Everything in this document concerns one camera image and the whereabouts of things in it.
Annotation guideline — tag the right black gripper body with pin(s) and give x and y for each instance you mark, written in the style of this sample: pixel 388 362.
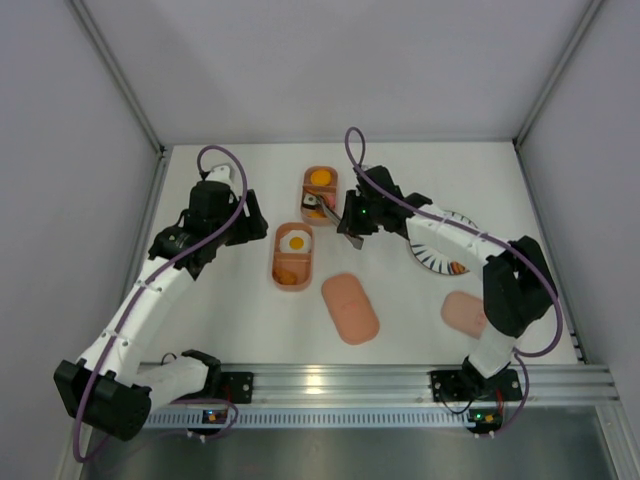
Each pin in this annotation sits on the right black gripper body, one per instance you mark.
pixel 353 220

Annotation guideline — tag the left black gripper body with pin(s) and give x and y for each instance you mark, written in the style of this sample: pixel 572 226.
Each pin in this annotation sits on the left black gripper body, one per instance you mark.
pixel 252 220

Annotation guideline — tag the metal tongs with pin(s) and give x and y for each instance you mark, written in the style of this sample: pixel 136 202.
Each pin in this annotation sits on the metal tongs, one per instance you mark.
pixel 356 241

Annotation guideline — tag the white fried egg toy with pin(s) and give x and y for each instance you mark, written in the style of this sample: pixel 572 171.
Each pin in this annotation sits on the white fried egg toy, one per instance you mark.
pixel 296 242

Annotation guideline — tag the pink lunch box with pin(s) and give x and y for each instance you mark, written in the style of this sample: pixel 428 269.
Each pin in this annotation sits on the pink lunch box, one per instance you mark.
pixel 292 257
pixel 307 188

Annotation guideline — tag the orange round toy food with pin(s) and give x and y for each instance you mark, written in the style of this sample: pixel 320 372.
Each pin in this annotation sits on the orange round toy food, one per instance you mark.
pixel 321 177

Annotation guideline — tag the black white sushi roll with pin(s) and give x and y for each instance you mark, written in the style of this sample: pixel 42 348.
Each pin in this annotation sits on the black white sushi roll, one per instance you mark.
pixel 309 201

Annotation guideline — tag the orange toy fried shrimp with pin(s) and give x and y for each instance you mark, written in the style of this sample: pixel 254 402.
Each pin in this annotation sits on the orange toy fried shrimp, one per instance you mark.
pixel 284 277

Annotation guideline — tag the striped round plate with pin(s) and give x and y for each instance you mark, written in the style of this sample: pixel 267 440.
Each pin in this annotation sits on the striped round plate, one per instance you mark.
pixel 430 258

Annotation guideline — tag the pink box lid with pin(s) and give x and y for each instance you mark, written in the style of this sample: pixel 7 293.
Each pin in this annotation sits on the pink box lid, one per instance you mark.
pixel 464 313
pixel 350 309

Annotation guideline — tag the small brown toy meat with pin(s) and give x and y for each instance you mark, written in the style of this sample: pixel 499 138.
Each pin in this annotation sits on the small brown toy meat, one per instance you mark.
pixel 456 268

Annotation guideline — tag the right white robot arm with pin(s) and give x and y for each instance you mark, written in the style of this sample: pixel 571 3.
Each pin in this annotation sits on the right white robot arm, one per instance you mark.
pixel 517 285

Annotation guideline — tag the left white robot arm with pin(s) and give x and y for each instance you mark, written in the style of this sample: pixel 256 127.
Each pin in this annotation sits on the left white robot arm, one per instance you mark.
pixel 104 387

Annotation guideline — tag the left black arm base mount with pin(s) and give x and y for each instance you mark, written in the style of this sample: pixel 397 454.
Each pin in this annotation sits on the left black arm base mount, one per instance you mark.
pixel 235 387

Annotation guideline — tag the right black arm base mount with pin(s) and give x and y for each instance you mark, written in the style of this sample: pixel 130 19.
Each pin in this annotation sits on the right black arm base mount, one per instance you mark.
pixel 458 385

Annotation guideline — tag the grey slotted cable duct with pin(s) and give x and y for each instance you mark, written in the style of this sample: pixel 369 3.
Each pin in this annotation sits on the grey slotted cable duct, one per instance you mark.
pixel 199 417

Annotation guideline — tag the left aluminium frame post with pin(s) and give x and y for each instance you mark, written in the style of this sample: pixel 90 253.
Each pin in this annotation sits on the left aluminium frame post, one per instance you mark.
pixel 96 38

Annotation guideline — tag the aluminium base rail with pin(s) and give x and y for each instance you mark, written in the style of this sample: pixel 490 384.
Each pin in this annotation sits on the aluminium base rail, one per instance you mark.
pixel 323 386

